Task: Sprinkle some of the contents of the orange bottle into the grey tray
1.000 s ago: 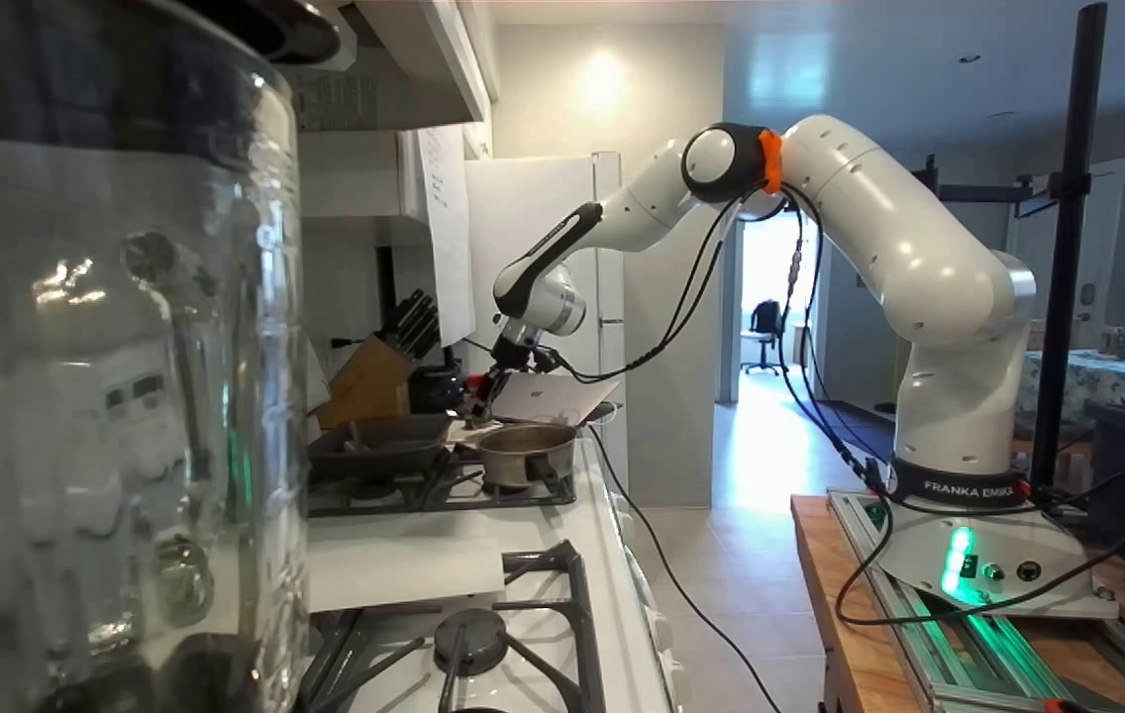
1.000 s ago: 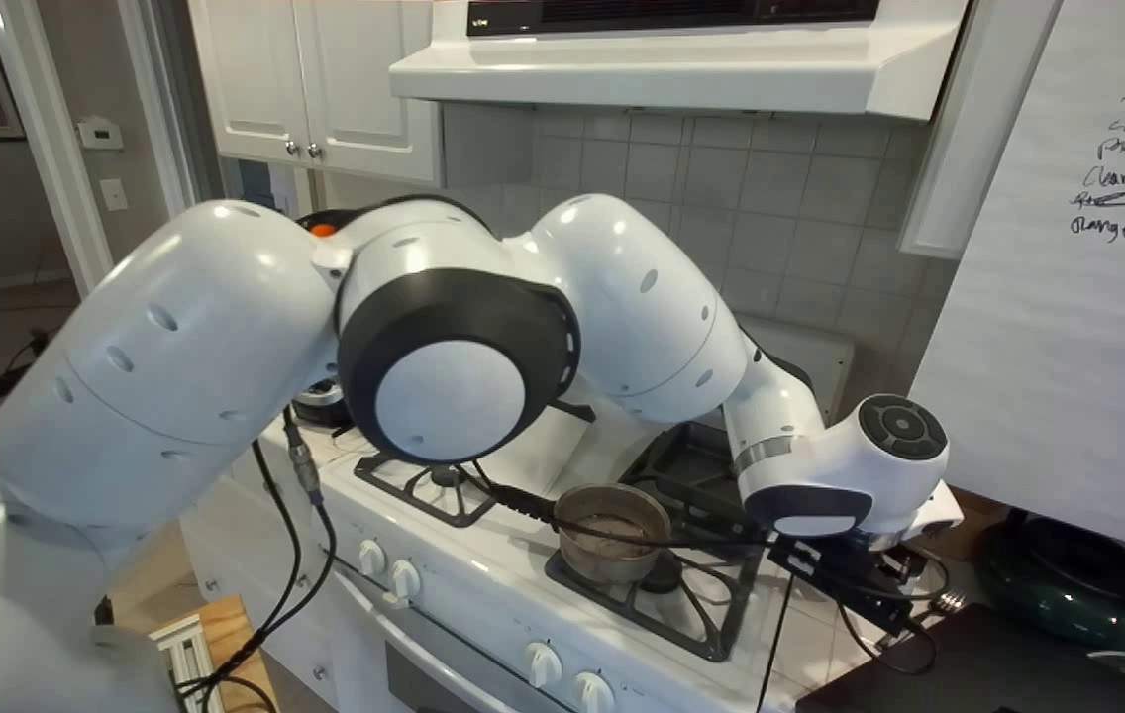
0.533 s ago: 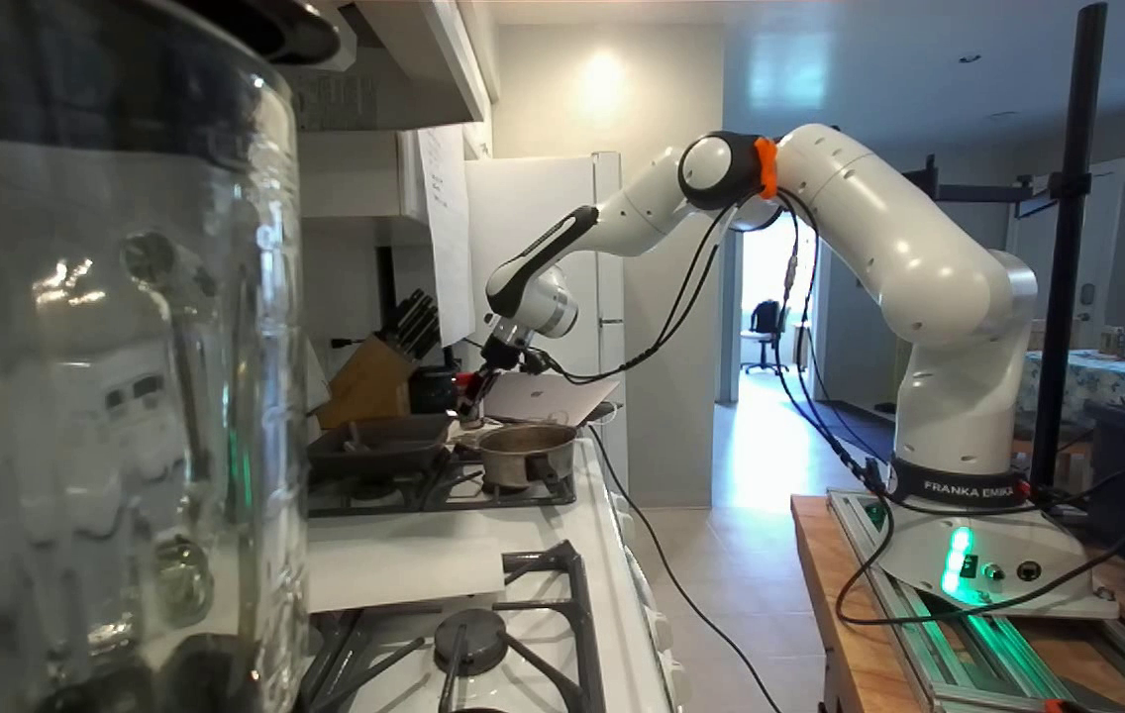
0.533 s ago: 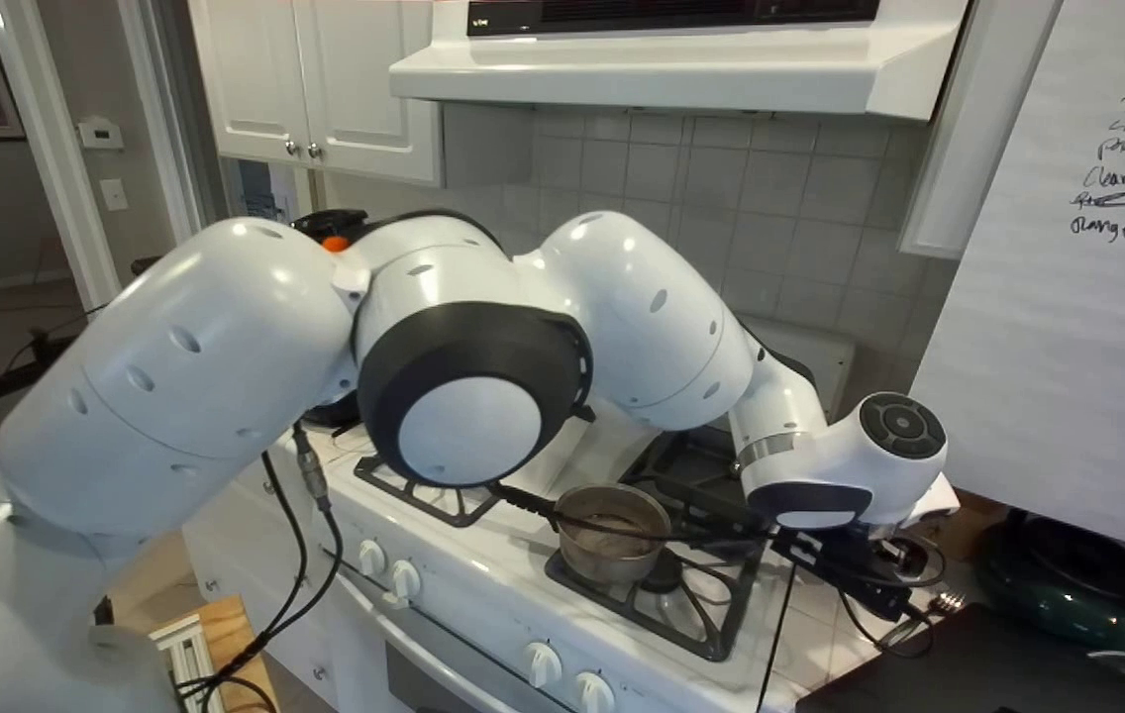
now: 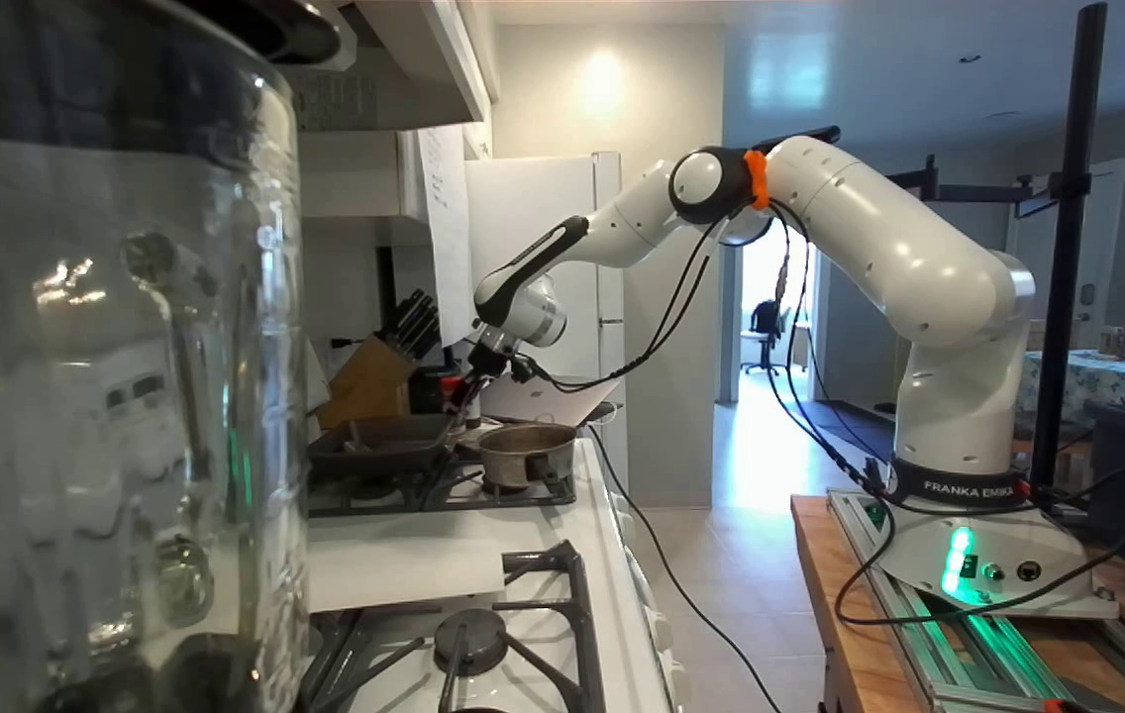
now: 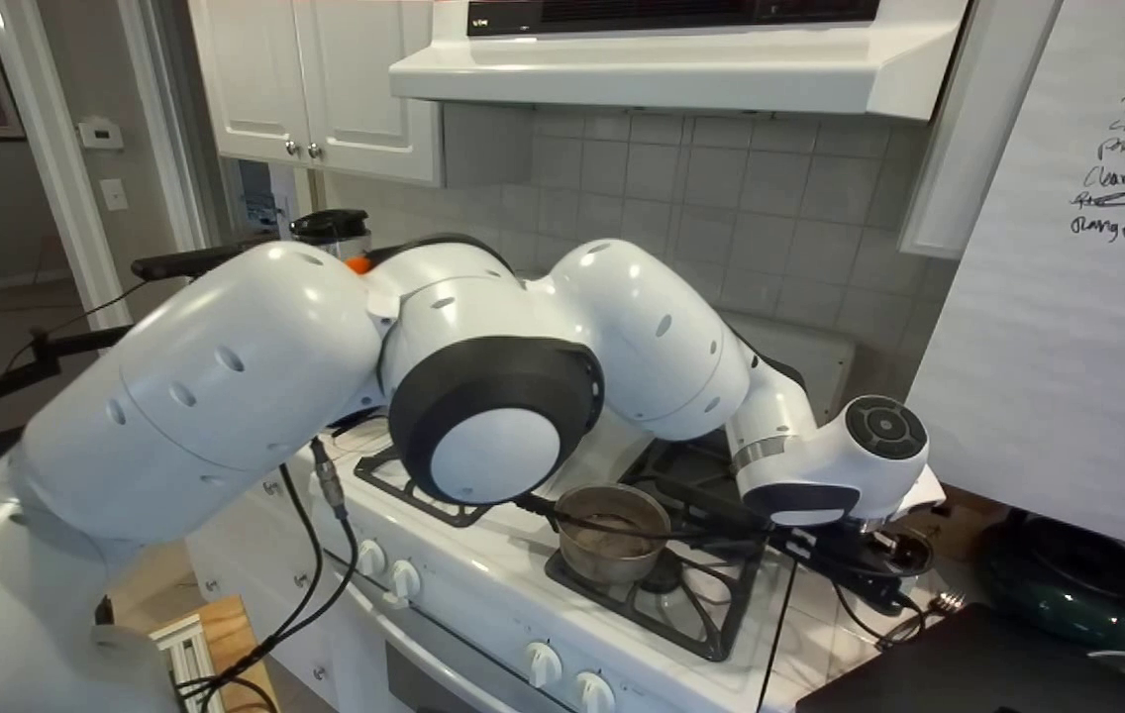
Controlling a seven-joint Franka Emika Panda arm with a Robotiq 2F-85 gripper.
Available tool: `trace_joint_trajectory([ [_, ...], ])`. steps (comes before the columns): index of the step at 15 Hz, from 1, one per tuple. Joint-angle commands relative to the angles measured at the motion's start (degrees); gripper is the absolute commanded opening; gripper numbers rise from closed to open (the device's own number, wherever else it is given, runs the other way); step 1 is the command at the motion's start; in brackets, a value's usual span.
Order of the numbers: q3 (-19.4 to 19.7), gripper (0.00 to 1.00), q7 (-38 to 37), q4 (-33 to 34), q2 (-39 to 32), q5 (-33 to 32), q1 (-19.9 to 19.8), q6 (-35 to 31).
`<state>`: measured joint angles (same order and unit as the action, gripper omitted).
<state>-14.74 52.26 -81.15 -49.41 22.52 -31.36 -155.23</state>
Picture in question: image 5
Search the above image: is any large clear glass jar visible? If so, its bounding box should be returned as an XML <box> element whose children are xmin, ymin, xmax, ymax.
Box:
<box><xmin>0</xmin><ymin>0</ymin><xmax>316</xmax><ymax>713</ymax></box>

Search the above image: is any white gas stove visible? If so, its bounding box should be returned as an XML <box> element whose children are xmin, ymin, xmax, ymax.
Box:
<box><xmin>288</xmin><ymin>418</ymin><xmax>686</xmax><ymax>713</ymax></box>

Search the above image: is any white refrigerator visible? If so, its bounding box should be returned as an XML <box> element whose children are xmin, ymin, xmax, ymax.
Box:
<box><xmin>460</xmin><ymin>149</ymin><xmax>724</xmax><ymax>509</ymax></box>

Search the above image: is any patterned sofa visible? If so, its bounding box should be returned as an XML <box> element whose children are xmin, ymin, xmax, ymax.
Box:
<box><xmin>1015</xmin><ymin>344</ymin><xmax>1125</xmax><ymax>447</ymax></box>

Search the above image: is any wooden knife block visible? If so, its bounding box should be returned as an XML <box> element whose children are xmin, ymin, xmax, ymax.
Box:
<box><xmin>321</xmin><ymin>289</ymin><xmax>444</xmax><ymax>430</ymax></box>

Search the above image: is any aluminium mounting rail frame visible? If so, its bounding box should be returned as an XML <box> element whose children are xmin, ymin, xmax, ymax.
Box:
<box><xmin>834</xmin><ymin>483</ymin><xmax>1125</xmax><ymax>713</ymax></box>

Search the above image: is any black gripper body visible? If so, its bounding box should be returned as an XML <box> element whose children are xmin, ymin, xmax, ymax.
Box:
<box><xmin>468</xmin><ymin>328</ymin><xmax>522</xmax><ymax>384</ymax></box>

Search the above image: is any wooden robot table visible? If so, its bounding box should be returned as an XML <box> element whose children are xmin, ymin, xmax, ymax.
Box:
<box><xmin>789</xmin><ymin>492</ymin><xmax>1125</xmax><ymax>713</ymax></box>

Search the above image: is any black vertical pole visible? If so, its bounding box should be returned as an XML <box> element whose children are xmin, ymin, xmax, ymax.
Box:
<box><xmin>1032</xmin><ymin>0</ymin><xmax>1115</xmax><ymax>509</ymax></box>

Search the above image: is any black office chair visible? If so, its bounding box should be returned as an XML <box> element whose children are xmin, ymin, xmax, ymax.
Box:
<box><xmin>745</xmin><ymin>295</ymin><xmax>785</xmax><ymax>372</ymax></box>

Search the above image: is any white wall cabinet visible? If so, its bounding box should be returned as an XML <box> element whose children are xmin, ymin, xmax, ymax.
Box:
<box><xmin>302</xmin><ymin>128</ymin><xmax>430</xmax><ymax>224</ymax></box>

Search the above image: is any thin dark power cable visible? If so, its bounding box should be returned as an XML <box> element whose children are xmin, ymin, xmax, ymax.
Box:
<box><xmin>584</xmin><ymin>426</ymin><xmax>785</xmax><ymax>713</ymax></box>

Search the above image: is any orange spice bottle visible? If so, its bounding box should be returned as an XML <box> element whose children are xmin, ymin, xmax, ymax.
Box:
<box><xmin>436</xmin><ymin>368</ymin><xmax>480</xmax><ymax>418</ymax></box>

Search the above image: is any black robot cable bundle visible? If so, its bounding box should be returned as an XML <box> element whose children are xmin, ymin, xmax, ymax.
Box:
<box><xmin>546</xmin><ymin>208</ymin><xmax>905</xmax><ymax>509</ymax></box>

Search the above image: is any grey metal saucepan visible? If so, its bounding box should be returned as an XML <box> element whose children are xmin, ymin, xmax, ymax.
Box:
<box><xmin>475</xmin><ymin>418</ymin><xmax>578</xmax><ymax>496</ymax></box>

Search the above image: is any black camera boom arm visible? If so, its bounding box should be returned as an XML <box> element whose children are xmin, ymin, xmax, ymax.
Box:
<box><xmin>892</xmin><ymin>153</ymin><xmax>1074</xmax><ymax>221</ymax></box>

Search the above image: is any white range hood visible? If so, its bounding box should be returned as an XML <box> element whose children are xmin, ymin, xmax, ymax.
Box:
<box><xmin>184</xmin><ymin>0</ymin><xmax>501</xmax><ymax>133</ymax></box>

